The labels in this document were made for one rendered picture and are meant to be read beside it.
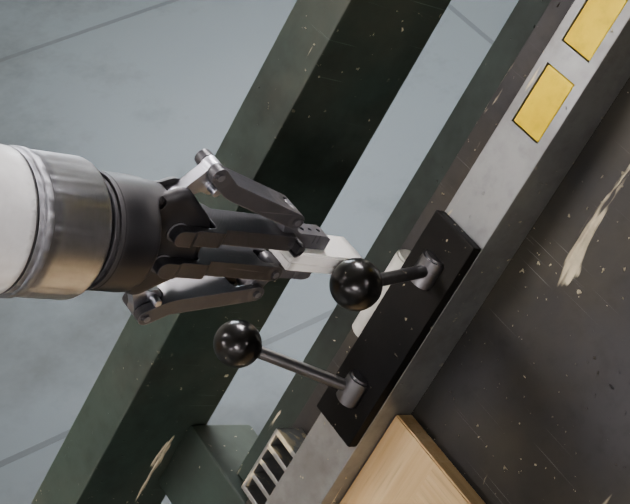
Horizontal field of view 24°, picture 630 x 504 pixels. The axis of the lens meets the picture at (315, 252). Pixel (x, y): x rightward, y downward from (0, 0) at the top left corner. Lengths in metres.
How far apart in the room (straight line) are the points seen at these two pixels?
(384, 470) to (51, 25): 2.89
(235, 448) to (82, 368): 1.61
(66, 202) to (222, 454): 0.63
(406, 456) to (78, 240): 0.41
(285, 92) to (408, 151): 2.26
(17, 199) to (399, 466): 0.46
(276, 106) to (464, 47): 2.60
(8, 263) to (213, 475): 0.63
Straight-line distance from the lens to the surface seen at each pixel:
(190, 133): 3.56
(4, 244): 0.83
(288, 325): 3.09
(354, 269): 1.01
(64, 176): 0.86
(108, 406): 1.42
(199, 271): 0.96
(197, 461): 1.45
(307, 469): 1.22
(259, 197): 0.95
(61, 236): 0.85
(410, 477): 1.17
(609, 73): 1.07
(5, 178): 0.83
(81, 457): 1.46
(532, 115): 1.08
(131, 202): 0.89
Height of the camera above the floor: 2.28
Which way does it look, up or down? 45 degrees down
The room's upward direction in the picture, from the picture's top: straight up
